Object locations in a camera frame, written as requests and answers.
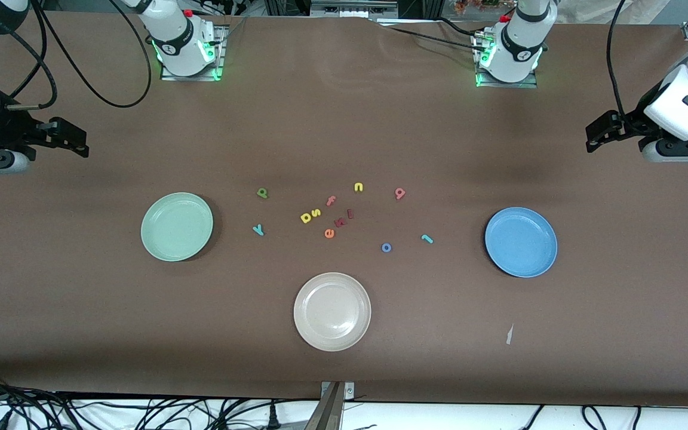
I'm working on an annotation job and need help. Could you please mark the beige cloth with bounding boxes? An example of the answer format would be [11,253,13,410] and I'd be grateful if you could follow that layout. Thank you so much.
[556,0,688,24]

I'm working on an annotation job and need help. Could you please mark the light green plate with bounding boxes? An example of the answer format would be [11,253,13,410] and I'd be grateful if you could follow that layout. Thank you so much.
[141,192,214,262]

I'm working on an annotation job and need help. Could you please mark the blue plate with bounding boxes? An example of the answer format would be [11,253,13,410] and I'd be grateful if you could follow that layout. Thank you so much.
[485,207,558,278]

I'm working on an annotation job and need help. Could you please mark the orange dried flowers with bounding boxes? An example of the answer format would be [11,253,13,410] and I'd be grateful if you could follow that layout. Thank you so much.
[454,0,503,16]

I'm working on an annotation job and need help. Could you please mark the brown table cover sheet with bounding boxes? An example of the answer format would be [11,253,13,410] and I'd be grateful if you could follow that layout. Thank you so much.
[0,9,688,408]

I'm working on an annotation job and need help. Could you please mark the grey metal box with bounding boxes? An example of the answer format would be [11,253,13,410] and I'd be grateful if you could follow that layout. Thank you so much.
[310,0,400,17]

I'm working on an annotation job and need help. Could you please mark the beige plate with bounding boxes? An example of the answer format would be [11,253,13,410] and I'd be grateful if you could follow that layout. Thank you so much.
[293,272,372,352]

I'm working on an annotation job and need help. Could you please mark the black cable along right arm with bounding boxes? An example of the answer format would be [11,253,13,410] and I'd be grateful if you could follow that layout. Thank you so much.
[7,0,152,111]

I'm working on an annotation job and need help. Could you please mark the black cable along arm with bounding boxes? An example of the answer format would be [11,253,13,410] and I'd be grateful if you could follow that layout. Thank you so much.
[606,0,628,120]
[7,0,152,111]

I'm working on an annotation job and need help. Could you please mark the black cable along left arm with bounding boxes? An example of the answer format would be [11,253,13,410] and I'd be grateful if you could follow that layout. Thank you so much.
[606,0,628,120]

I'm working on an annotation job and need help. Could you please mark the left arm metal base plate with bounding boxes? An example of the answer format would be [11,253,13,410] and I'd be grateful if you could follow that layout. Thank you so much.
[474,33,539,89]

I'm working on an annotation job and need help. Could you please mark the black cable to right base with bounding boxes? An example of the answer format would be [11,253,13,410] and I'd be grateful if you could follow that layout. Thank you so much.
[210,17,248,48]

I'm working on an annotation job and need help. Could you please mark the black cable to base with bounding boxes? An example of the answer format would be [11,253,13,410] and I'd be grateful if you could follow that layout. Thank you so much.
[210,17,248,48]
[374,18,518,51]

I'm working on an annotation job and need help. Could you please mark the black cable to left base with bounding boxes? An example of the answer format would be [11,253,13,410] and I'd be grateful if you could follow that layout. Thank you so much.
[374,18,518,51]

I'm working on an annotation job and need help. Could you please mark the metal table clamp bracket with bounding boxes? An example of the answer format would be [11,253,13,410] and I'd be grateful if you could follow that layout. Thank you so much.
[303,381,355,430]

